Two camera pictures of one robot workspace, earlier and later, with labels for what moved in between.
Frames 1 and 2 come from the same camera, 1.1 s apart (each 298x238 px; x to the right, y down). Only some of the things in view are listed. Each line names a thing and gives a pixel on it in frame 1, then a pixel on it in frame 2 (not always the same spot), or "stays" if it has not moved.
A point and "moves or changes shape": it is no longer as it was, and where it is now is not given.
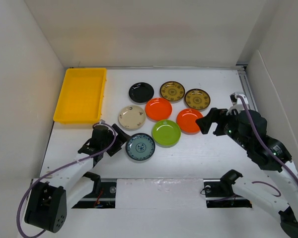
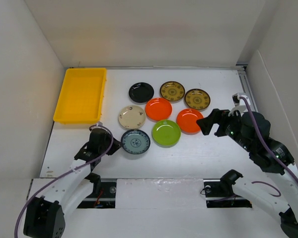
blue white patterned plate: x=140 y=147 moves or changes shape
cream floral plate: x=131 y=117 stays
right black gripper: x=214 y=115 stays
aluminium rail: x=241 y=70 stays
